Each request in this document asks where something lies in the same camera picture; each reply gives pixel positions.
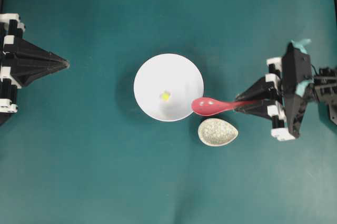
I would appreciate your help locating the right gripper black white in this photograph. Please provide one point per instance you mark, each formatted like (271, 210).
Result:
(289, 78)

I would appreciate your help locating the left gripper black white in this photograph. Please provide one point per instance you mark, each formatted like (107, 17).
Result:
(18, 73)

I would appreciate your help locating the pink ceramic spoon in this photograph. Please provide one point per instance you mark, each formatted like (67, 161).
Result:
(209, 107)

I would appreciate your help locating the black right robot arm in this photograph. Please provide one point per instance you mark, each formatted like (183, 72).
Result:
(322, 90)

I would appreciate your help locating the speckled beige spoon rest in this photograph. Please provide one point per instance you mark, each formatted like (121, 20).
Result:
(217, 132)

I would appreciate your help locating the yellow hexagonal prism block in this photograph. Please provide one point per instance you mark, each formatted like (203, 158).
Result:
(165, 96)

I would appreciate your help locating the white round bowl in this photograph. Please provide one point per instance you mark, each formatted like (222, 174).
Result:
(172, 73)

